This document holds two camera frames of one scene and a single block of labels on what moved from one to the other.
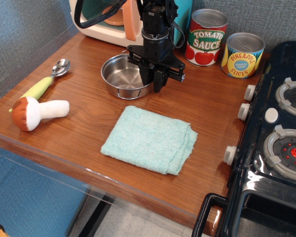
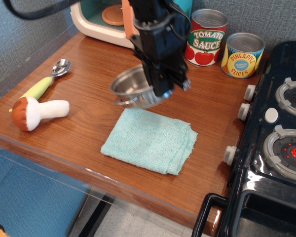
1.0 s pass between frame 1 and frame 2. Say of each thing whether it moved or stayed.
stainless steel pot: moved
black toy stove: stayed
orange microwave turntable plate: stayed
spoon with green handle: stayed
